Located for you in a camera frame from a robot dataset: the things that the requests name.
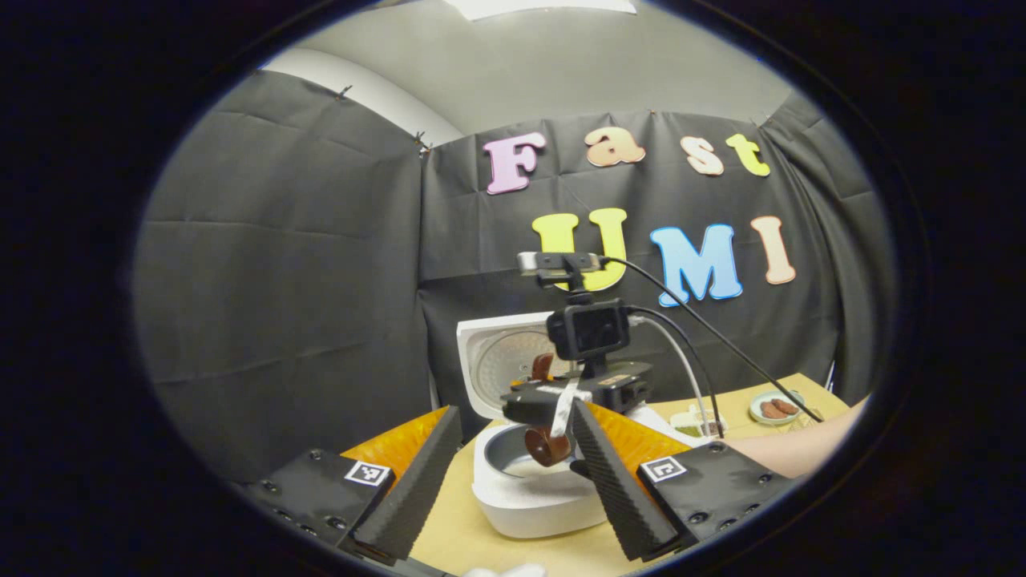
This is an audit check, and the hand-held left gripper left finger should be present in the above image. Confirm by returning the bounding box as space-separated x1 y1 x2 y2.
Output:
238 405 464 562

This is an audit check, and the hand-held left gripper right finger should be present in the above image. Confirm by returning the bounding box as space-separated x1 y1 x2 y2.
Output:
571 399 802 562

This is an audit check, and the brown wooden spoon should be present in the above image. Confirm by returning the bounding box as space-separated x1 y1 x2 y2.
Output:
525 353 574 468

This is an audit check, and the white rice cooker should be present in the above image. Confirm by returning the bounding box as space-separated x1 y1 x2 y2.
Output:
455 313 702 539

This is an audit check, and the white divided tray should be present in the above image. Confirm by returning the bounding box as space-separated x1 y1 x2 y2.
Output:
669 405 726 440

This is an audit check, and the pale green plate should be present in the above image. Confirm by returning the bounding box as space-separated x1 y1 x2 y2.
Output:
749 390 805 426

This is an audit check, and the short black cable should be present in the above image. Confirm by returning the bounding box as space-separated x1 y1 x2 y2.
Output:
628 306 726 440

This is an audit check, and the white cable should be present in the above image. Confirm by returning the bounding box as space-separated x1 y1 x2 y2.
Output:
632 317 710 438

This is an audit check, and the long black cable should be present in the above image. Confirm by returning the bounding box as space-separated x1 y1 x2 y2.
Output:
601 256 825 423

